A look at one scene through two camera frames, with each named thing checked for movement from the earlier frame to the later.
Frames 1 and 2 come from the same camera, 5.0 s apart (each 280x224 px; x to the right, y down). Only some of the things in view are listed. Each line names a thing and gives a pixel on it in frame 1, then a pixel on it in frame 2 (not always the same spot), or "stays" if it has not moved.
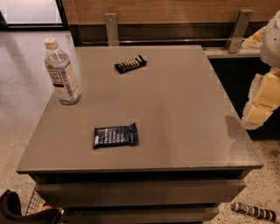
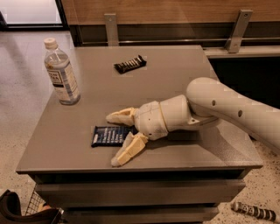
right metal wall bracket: [234, 41] stays
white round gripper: [271, 44] to [149, 119]
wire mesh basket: [37, 204] stays
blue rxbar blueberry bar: [116, 136] stays
